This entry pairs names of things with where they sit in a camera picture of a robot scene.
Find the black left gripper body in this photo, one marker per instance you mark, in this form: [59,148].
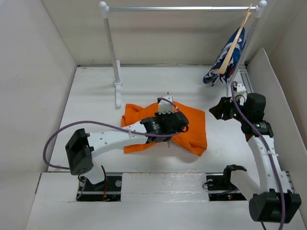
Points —
[165,115]

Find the aluminium side rail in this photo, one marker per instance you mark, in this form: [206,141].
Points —
[245,78]

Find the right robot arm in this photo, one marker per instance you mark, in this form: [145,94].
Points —
[272,199]

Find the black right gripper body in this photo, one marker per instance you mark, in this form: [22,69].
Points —
[231,111]

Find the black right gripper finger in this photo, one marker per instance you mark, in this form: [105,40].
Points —
[217,111]
[224,102]

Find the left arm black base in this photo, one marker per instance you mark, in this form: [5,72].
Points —
[107,191]

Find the orange trousers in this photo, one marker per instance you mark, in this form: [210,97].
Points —
[194,140]

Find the wooden clothes hanger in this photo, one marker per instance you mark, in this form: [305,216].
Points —
[227,59]

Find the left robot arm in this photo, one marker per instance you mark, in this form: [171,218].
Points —
[82,147]

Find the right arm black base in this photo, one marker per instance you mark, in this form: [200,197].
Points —
[219,189]

